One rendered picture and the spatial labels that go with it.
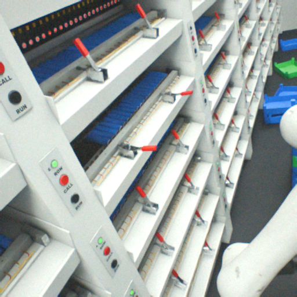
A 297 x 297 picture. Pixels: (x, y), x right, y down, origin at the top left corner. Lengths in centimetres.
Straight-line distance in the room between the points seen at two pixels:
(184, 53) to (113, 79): 44
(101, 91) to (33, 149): 19
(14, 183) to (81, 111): 17
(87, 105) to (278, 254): 54
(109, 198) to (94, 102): 19
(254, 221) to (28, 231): 134
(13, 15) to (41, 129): 16
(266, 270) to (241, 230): 89
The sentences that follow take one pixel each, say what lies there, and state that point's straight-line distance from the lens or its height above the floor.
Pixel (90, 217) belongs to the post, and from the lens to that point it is 54.
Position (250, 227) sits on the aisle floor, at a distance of 166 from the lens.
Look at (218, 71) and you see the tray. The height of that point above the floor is 77.
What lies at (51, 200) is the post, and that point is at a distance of 47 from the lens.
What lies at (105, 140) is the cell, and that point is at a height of 98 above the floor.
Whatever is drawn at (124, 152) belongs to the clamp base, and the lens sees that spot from 66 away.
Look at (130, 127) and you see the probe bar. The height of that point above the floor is 98.
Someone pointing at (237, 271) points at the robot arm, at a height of 62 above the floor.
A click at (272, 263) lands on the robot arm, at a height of 66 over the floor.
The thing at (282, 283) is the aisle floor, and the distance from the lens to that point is 149.
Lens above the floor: 130
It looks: 32 degrees down
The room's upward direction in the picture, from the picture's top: 20 degrees counter-clockwise
